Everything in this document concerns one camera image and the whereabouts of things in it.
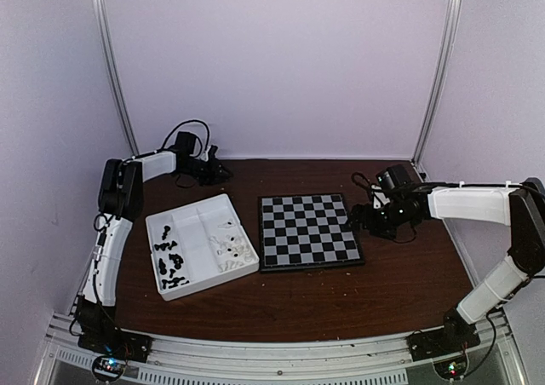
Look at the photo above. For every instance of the left aluminium frame post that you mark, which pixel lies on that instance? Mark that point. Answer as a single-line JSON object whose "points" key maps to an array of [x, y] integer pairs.
{"points": [[113, 75]]}

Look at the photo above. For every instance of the right aluminium frame post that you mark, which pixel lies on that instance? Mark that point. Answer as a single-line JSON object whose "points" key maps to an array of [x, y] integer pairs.
{"points": [[452, 16]]}

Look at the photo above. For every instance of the black chess pieces pile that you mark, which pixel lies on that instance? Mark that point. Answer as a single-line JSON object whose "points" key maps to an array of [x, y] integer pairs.
{"points": [[168, 259]]}

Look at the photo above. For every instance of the aluminium frame post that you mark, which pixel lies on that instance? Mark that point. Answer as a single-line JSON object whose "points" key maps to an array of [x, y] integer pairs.
{"points": [[113, 75], [452, 16]]}

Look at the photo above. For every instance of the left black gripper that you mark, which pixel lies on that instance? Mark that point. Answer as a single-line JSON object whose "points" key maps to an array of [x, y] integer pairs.
{"points": [[215, 173]]}

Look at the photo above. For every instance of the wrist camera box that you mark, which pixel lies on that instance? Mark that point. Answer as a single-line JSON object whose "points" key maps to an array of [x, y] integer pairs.
{"points": [[392, 177], [186, 142]]}

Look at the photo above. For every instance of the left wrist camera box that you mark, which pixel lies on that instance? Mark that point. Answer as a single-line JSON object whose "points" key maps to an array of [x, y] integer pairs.
{"points": [[186, 142]]}

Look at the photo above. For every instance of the left controller circuit board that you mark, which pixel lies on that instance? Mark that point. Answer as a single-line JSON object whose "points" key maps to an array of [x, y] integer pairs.
{"points": [[108, 369]]}

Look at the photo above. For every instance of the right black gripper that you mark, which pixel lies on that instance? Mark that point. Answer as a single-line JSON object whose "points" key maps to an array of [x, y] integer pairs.
{"points": [[357, 215]]}

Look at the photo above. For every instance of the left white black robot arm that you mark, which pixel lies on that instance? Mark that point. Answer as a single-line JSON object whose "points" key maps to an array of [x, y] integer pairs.
{"points": [[120, 203]]}

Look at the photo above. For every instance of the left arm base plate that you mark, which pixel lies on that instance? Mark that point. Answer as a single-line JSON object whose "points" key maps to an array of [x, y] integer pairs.
{"points": [[126, 346]]}

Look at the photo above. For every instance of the black white chess board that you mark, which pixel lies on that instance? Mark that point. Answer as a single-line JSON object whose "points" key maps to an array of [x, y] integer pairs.
{"points": [[302, 232]]}

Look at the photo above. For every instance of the white chess pieces pile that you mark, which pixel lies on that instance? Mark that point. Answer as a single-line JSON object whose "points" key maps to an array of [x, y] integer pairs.
{"points": [[231, 247]]}

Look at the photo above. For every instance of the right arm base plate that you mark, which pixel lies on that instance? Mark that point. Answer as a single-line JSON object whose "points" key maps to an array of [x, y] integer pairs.
{"points": [[435, 343]]}

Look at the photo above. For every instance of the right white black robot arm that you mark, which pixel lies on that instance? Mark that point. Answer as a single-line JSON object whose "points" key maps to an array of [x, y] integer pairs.
{"points": [[505, 220]]}

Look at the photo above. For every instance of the white compartment tray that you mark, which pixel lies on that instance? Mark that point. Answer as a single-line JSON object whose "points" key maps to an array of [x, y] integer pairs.
{"points": [[194, 224]]}

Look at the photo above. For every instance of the front aluminium rail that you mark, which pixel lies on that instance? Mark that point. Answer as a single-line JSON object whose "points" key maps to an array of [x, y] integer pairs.
{"points": [[373, 360]]}

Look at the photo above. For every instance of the controller circuit board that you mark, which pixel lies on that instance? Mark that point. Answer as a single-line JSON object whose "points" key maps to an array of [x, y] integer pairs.
{"points": [[451, 369], [108, 369]]}

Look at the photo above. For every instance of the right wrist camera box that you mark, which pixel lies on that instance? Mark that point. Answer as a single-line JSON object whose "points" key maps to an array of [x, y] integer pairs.
{"points": [[392, 177]]}

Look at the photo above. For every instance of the right controller circuit board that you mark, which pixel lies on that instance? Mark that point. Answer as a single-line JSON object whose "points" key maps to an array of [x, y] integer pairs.
{"points": [[451, 369]]}

